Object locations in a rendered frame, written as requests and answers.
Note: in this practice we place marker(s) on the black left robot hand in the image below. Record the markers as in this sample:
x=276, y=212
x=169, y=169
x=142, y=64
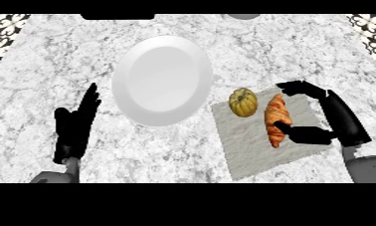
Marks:
x=74, y=130

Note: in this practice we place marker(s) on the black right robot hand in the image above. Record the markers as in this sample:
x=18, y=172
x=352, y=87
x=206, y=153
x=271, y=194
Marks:
x=338, y=117

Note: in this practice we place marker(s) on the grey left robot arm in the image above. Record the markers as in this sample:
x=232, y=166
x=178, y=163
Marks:
x=61, y=172

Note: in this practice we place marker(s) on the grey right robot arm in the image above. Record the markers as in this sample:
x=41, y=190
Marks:
x=361, y=165

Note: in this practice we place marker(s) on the golden brown croissant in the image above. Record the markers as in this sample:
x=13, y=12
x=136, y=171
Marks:
x=276, y=117

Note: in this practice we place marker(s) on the grey cloth placemat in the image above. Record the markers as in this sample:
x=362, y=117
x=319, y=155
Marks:
x=254, y=143

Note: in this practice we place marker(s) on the white oval plate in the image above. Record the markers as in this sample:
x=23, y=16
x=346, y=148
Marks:
x=163, y=80

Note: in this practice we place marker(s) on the small yellow pumpkin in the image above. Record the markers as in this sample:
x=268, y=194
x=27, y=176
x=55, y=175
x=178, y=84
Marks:
x=244, y=102

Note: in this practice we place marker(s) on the grey round object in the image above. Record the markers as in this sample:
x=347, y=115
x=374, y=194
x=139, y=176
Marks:
x=244, y=16

